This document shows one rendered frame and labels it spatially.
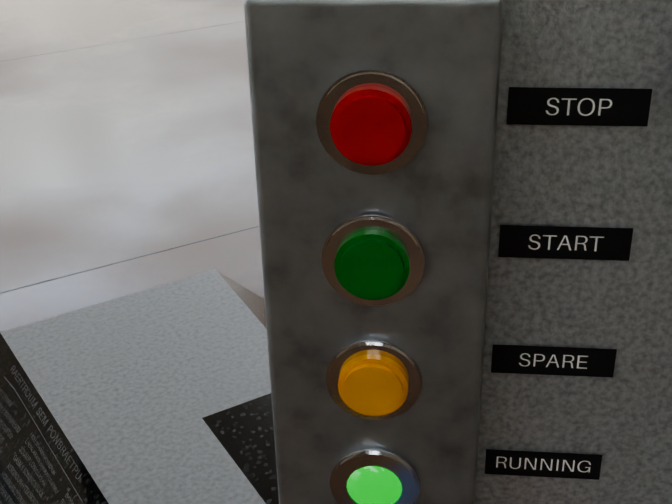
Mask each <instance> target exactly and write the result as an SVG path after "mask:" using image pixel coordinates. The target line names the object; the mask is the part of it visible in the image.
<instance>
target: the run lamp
mask: <svg viewBox="0 0 672 504"><path fill-rule="evenodd" d="M346 487H347V492H348V494H349V495H350V497H351V499H353V500H354V501H355V502H356V503H357V504H394V503H396V502H397V501H398V500H399V498H400V496H401V494H402V484H401V482H400V480H399V478H398V477H397V476H396V475H395V474H394V473H393V472H391V471H390V470H388V469H386V468H383V467H378V466H367V467H362V468H360V469H358V470H355V471H354V472H353V473H352V474H351V475H350V477H349V478H348V480H347V486H346Z"/></svg>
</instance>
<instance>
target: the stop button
mask: <svg viewBox="0 0 672 504"><path fill-rule="evenodd" d="M330 131H331V137H332V139H333V142H334V144H335V146H336V147H337V149H338V150H339V151H340V152H341V153H342V155H344V156H345V157H346V158H348V159H349V160H351V161H353V162H355V163H358V164H361V165H367V166H378V165H382V164H386V163H388V162H391V161H393V160H394V159H396V158H397V157H398V156H400V155H401V153H402V152H403V151H404V150H405V149H406V147H407V145H408V143H409V140H410V137H411V131H412V120H411V115H410V112H409V110H408V108H407V106H406V104H405V103H404V102H403V101H402V99H401V98H400V97H398V96H397V95H396V94H395V93H393V92H391V91H389V90H387V89H384V88H381V87H375V86H366V87H360V88H357V89H354V90H352V91H350V92H348V93H347V94H346V95H344V96H343V97H342V98H341V99H340V100H339V102H338V103H337V105H336V106H335V108H334V110H333V114H332V117H331V121H330Z"/></svg>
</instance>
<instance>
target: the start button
mask: <svg viewBox="0 0 672 504"><path fill-rule="evenodd" d="M334 269H335V274H336V277H337V279H338V281H339V283H340V284H341V285H342V286H343V287H344V289H345V290H347V291H348V292H349V293H351V294H352V295H355V296H357V297H359V298H363V299H368V300H380V299H385V298H388V297H390V296H393V295H394V294H396V293H397V292H399V291H400V290H401V289H402V288H403V286H404V285H405V283H406V282H407V280H408V277H409V272H410V258H409V255H408V252H407V250H406V248H405V247H404V245H403V244H402V243H401V242H400V241H399V240H398V239H396V238H395V237H394V236H392V235H390V234H388V233H385V232H382V231H376V230H365V231H361V232H357V233H355V234H353V235H351V236H349V237H348V238H346V239H345V240H344V241H343V242H342V243H341V245H340V247H339V248H338V250H337V253H336V256H335V262H334Z"/></svg>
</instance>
